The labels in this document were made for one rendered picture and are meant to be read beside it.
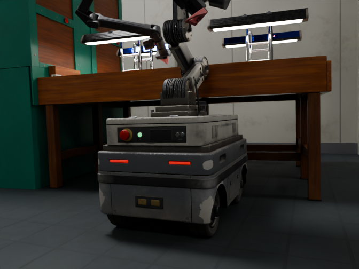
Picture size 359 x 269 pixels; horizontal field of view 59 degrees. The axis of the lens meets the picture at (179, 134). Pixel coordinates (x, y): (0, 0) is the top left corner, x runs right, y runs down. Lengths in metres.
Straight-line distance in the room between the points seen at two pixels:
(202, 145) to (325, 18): 3.11
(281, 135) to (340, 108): 0.70
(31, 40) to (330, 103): 3.05
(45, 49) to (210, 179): 1.73
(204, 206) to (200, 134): 0.26
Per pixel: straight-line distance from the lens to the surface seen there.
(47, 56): 2.54
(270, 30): 2.35
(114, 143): 1.33
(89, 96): 2.15
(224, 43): 2.75
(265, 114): 3.98
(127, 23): 2.01
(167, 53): 2.09
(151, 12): 4.63
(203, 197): 1.16
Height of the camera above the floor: 0.48
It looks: 3 degrees down
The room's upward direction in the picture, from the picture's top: 2 degrees counter-clockwise
